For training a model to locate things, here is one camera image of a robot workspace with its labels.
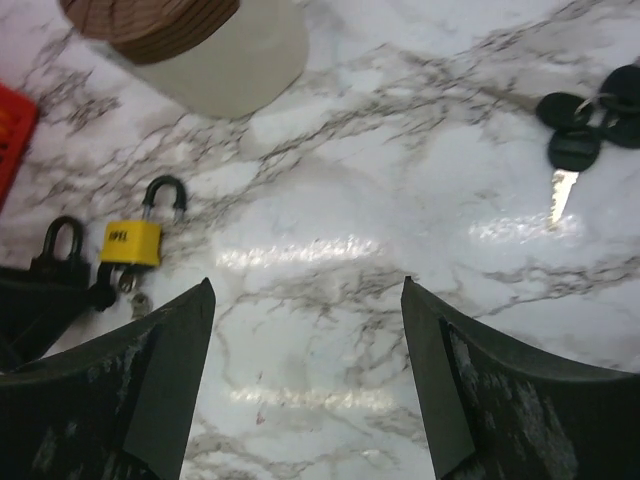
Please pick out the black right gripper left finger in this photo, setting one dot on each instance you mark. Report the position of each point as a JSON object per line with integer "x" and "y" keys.
{"x": 119, "y": 406}

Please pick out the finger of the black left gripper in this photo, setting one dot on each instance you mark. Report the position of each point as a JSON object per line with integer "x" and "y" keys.
{"x": 35, "y": 312}

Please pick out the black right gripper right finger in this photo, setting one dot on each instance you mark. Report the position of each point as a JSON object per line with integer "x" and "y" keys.
{"x": 494, "y": 407}

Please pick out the silver key bunch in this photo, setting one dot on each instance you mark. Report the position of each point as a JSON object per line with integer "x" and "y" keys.
{"x": 136, "y": 295}

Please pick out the yellow Opel padlock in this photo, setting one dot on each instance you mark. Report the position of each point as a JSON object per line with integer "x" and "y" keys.
{"x": 131, "y": 248}

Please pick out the black headed key bunch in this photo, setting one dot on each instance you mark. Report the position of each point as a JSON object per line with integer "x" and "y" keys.
{"x": 580, "y": 126}

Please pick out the red plastic basket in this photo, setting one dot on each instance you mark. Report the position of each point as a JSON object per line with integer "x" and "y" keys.
{"x": 19, "y": 115}

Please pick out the brown wrapped paper roll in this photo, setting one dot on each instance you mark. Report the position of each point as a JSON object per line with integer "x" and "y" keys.
{"x": 224, "y": 59}

